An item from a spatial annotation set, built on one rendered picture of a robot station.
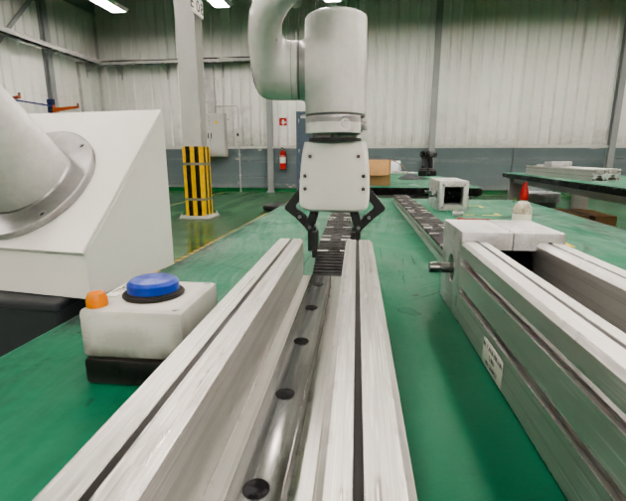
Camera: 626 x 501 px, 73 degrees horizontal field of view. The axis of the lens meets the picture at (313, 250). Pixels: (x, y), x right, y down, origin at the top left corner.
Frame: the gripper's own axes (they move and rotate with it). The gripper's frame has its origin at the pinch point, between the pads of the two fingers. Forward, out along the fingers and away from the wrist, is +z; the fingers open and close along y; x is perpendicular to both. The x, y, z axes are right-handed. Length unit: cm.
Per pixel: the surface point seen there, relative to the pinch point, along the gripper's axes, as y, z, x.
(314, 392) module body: -1.2, -0.5, 41.5
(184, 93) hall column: 254, -104, -571
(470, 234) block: -14.8, -5.3, 18.7
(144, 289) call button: 12.7, -3.0, 32.7
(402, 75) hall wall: -111, -211, -1071
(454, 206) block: -34, 2, -74
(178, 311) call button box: 9.4, -2.0, 34.4
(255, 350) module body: 2.2, -2.2, 40.3
